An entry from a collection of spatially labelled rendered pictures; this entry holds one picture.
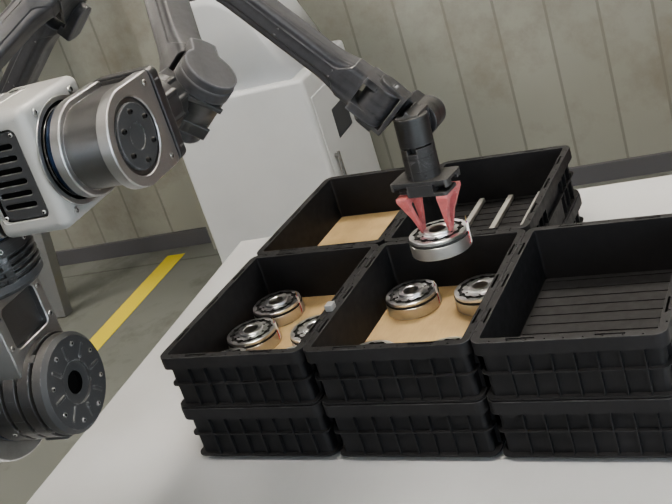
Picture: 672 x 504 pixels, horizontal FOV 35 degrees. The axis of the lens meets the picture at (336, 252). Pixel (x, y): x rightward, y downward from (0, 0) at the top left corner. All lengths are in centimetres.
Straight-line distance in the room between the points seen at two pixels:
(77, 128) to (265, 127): 285
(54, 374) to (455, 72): 326
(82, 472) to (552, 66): 284
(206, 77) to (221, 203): 290
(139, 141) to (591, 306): 93
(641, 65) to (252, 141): 156
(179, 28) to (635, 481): 94
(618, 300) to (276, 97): 235
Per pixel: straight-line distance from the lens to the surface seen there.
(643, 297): 187
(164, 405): 229
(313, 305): 216
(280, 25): 170
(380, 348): 170
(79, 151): 123
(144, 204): 526
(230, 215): 427
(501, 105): 450
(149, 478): 207
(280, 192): 414
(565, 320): 185
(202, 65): 140
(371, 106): 170
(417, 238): 177
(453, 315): 195
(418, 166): 171
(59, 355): 146
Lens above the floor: 173
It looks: 22 degrees down
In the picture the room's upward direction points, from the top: 18 degrees counter-clockwise
